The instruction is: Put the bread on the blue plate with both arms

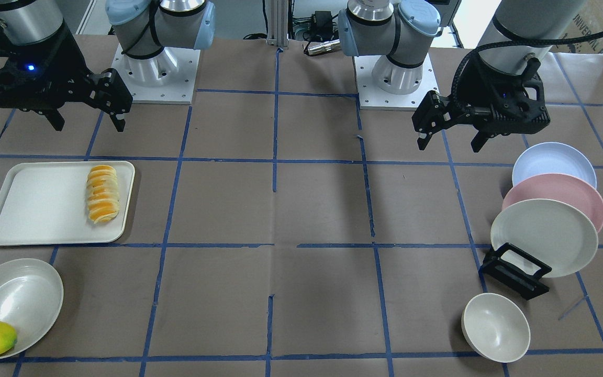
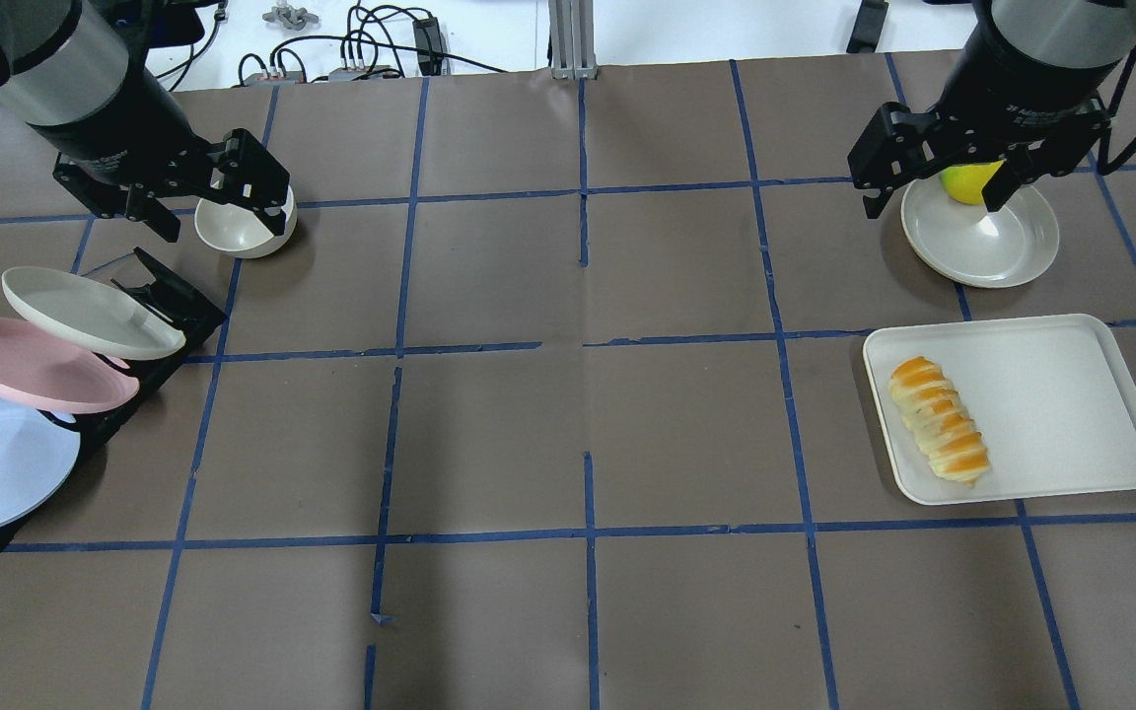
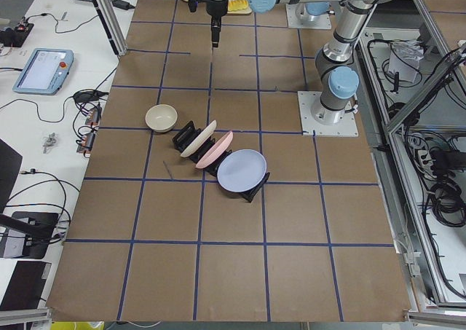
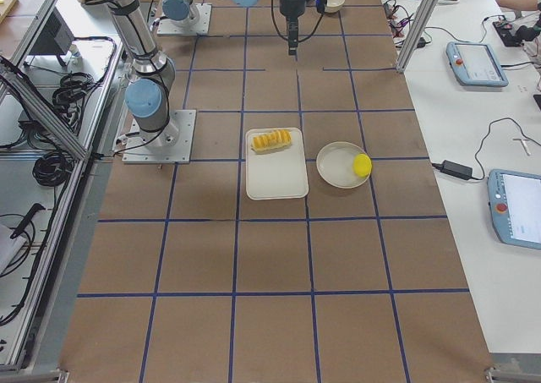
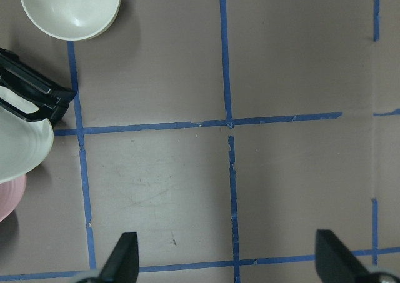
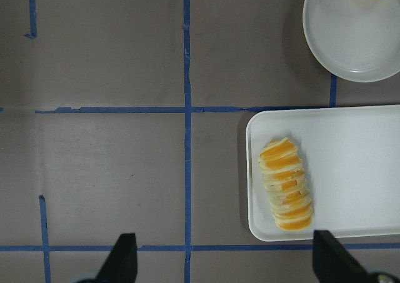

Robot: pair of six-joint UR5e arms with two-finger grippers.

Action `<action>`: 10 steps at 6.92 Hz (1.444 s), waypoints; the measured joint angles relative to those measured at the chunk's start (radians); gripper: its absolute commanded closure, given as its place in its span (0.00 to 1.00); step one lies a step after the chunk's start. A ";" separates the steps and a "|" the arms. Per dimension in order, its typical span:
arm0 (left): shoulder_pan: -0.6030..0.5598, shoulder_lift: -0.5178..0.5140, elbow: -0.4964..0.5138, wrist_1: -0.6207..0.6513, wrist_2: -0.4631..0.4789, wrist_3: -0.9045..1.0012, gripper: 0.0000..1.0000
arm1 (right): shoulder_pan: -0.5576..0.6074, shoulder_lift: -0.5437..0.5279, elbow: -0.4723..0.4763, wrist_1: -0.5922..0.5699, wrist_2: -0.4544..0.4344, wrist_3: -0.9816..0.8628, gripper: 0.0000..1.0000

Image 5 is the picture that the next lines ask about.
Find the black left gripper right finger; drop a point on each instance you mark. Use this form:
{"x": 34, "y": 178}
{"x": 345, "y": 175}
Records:
{"x": 335, "y": 263}

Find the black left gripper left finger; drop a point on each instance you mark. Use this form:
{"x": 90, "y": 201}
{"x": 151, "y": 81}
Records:
{"x": 123, "y": 263}

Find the pink plate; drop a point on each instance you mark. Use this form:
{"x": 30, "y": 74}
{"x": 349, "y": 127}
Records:
{"x": 11, "y": 194}

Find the cream plate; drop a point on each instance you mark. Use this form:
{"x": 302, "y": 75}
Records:
{"x": 24, "y": 145}

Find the black dish rack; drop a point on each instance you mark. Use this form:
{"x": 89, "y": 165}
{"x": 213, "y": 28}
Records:
{"x": 51, "y": 99}

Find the cream bowl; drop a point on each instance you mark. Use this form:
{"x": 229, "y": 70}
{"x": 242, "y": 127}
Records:
{"x": 72, "y": 20}

